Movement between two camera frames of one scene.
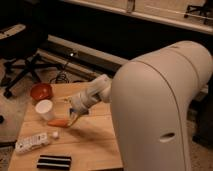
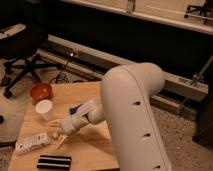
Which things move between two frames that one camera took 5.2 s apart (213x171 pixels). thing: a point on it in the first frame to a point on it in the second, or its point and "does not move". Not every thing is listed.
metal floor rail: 91,62 does not move
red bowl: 41,91 does not move
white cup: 44,107 does not move
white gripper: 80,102 to 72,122
